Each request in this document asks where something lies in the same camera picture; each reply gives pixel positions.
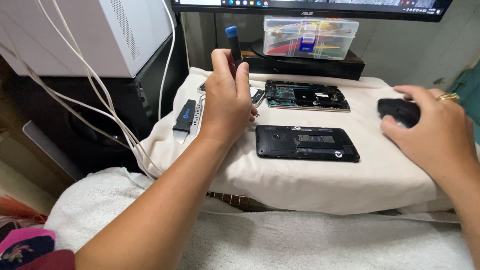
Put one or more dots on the black computer monitor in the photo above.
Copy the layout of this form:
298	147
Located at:
311	5

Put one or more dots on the black phone without back cover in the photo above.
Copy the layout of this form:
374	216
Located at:
307	144

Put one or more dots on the brown wooden slatted tray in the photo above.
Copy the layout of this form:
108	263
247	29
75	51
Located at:
236	200

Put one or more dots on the cream cloth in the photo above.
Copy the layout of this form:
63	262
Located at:
300	185

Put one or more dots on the grey flat panel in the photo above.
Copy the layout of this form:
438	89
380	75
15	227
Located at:
48	148

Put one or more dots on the black computer mouse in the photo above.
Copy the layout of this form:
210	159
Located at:
399	110

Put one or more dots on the round black monitor base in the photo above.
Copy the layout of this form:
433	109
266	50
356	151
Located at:
258	48

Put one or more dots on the teal cloth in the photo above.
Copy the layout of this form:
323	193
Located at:
468	93

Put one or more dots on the silver white phone part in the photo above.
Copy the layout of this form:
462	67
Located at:
258	97

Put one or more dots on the opened phone with exposed board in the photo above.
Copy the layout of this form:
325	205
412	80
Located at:
305	95

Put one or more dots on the white towel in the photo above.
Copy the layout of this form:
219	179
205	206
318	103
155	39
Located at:
262	242

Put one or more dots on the black screwdriver with blue cap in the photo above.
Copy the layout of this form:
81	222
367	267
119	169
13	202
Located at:
234	43

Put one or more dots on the orange fabric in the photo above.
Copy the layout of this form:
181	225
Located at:
18	210

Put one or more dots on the clear plastic tool box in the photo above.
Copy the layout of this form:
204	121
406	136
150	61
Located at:
311	37

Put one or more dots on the white computer case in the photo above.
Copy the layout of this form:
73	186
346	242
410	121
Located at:
75	33

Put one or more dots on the person's left hand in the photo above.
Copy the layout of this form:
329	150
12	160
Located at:
225	108

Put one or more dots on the black speaker cabinet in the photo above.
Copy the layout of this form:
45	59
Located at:
105	123

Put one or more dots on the pink floral garment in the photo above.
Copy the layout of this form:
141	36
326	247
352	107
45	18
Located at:
30	249

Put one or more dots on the thin metal pry tool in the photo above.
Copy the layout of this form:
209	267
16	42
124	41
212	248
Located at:
197	118

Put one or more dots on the person's right hand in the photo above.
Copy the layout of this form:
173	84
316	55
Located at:
442	131

